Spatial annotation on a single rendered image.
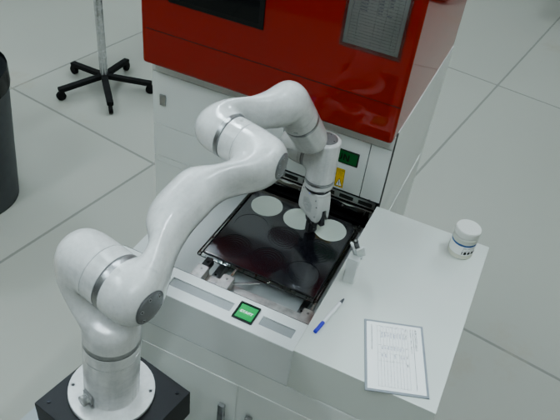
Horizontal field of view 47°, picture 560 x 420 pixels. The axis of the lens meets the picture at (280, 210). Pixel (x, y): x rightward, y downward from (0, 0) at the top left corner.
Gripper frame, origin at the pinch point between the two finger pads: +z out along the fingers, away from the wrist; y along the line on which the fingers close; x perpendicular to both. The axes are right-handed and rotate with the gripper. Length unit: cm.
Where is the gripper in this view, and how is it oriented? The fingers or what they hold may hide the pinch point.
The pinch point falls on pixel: (311, 225)
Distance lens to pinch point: 192.3
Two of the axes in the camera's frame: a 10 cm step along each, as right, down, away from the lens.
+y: 4.8, 6.0, -6.4
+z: -1.0, 7.6, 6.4
